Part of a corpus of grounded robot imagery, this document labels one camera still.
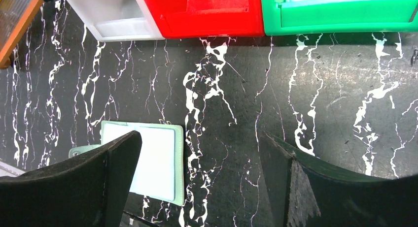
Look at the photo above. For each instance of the orange wooden shelf rack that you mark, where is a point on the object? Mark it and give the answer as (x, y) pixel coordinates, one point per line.
(15, 18)

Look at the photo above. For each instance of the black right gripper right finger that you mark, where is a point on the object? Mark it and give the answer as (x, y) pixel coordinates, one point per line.
(305, 191)

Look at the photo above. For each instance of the green plastic bin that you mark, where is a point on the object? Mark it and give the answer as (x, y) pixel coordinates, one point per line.
(286, 17)

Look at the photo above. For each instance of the red plastic bin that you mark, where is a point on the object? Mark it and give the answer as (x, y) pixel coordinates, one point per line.
(203, 18)

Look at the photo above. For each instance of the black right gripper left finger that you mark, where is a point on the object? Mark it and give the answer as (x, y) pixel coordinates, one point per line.
(88, 190)

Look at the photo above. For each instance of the white plastic bin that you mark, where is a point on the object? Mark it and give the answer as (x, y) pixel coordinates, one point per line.
(117, 20)

